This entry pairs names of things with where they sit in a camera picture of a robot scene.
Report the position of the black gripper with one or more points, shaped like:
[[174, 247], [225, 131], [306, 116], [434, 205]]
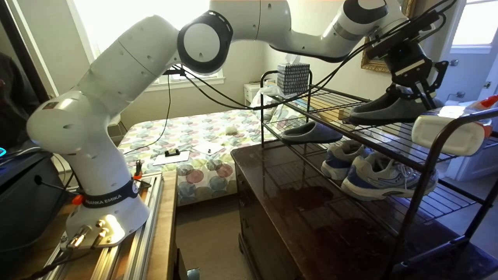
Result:
[[414, 72]]

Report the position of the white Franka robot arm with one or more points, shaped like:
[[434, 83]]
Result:
[[129, 68]]

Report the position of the grey slipper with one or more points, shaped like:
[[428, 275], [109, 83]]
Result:
[[389, 111], [311, 135]]

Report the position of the white panel door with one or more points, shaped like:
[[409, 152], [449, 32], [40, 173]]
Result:
[[468, 57]]

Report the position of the black metal shoe rack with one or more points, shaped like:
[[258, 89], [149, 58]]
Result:
[[424, 172]]

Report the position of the white low cabinet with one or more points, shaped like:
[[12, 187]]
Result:
[[474, 166]]

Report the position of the grey blue sneaker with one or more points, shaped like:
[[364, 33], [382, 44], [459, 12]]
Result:
[[382, 180], [339, 158]]

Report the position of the patterned tissue box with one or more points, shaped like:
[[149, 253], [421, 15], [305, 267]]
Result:
[[292, 79]]

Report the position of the white tissue in box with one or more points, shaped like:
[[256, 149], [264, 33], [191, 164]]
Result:
[[292, 61]]

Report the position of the crumpled white tissue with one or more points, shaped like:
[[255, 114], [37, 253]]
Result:
[[269, 102]]

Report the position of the dark wooden dresser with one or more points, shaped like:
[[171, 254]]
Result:
[[289, 219]]

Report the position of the bed with floral cover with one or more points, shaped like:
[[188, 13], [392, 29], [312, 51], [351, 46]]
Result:
[[207, 156]]

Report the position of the white paper sheet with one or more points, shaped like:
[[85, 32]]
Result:
[[179, 159]]

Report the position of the small black device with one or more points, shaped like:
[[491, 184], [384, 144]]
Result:
[[171, 153]]

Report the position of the small green plastic object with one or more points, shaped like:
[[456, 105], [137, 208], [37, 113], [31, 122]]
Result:
[[193, 275]]

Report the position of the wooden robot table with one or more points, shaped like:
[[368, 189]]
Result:
[[160, 234]]

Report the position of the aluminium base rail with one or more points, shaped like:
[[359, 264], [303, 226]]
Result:
[[129, 250]]

